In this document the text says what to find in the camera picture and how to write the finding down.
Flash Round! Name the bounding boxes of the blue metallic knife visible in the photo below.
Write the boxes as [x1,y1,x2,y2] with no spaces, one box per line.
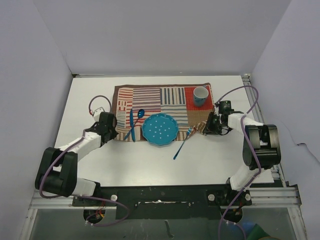
[129,109,136,142]

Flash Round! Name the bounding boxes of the aluminium frame rail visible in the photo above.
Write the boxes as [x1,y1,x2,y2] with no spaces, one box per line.
[241,73,287,188]
[29,187,302,210]

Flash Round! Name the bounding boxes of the aluminium front frame rail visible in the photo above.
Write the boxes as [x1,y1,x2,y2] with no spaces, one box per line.
[29,187,302,210]

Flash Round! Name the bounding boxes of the green object bottom corner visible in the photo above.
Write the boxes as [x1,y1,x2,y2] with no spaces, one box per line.
[246,224,270,240]

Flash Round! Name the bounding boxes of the aluminium right frame rail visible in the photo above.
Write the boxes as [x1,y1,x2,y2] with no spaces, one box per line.
[241,73,287,188]

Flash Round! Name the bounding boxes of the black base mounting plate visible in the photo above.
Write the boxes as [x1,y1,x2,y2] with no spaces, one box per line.
[72,184,252,220]

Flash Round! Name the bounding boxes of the blue polka dot plate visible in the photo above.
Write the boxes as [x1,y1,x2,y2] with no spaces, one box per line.
[141,113,179,147]

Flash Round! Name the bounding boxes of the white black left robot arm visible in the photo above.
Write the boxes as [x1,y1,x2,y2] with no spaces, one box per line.
[35,112,118,206]

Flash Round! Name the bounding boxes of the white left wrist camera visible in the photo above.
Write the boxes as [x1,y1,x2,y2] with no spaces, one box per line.
[90,107,105,121]

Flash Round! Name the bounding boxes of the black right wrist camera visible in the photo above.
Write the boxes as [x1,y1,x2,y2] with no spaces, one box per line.
[218,100,234,115]

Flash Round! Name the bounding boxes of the striped patchwork placemat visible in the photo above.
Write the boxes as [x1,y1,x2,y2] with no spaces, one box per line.
[112,82,214,141]

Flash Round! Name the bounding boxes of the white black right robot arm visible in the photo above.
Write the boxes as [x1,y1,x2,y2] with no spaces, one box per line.
[202,111,281,205]

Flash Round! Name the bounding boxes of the white blue mug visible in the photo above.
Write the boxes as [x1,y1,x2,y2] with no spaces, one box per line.
[193,86,209,107]

